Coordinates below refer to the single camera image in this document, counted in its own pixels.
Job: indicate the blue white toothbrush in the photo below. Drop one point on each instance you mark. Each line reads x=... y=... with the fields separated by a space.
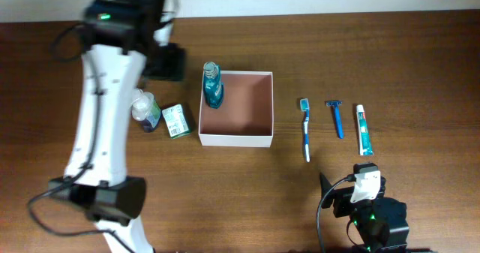
x=304 y=106

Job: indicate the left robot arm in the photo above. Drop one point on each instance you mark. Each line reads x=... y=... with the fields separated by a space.
x=121 y=41

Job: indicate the green soap bar box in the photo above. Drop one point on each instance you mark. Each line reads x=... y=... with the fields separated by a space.
x=176 y=121

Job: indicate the white cardboard box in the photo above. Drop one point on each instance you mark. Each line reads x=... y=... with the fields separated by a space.
x=246 y=116

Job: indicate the green white toothpaste tube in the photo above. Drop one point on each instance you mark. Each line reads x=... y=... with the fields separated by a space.
x=365 y=147

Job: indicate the blue disposable razor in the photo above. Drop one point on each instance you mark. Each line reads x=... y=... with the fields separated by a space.
x=337 y=116

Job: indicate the clear pump soap bottle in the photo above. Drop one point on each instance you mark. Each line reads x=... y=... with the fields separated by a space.
x=145 y=110

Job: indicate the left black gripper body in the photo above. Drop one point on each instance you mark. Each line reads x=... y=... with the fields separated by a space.
x=167 y=64

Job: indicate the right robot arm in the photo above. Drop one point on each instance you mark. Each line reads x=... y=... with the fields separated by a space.
x=380 y=221

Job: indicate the teal mouthwash bottle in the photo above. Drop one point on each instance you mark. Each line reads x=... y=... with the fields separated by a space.
x=212 y=86

